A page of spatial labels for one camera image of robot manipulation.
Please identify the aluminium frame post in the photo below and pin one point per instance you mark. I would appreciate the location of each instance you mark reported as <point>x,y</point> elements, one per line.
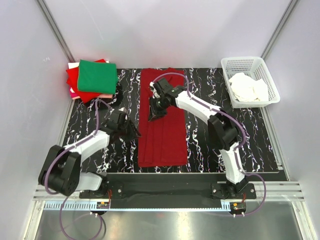
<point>55,29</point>
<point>279,28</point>

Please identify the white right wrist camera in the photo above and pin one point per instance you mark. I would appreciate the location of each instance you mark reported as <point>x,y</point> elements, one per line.
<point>153,90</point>

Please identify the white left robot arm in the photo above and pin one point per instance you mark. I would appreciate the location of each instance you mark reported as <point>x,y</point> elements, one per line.
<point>61,171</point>

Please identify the white plastic basket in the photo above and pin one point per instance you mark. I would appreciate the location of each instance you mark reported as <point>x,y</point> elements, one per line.
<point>256,68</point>

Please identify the white crumpled t-shirt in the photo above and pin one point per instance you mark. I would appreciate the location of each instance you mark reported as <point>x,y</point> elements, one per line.
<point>246,89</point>

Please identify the aluminium frame post right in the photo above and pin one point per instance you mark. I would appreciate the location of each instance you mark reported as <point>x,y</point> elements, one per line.
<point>279,28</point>

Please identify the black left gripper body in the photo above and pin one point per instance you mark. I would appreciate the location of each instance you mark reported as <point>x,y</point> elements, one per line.
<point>129,128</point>

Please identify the dark red t-shirt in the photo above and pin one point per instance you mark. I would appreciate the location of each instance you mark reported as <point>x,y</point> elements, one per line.
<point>163,141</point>

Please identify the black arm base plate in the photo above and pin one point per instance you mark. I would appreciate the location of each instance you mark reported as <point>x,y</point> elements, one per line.
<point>169,192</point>

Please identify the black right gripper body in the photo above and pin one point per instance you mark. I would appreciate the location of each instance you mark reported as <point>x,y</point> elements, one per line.
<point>155,107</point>

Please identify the red folded t-shirt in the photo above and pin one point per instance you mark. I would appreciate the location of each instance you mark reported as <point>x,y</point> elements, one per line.
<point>72,82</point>

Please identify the aluminium frame post left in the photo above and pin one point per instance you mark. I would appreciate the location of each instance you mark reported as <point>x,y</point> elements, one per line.
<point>55,29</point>

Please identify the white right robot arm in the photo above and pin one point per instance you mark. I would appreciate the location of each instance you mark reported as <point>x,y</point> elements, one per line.
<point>223,130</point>

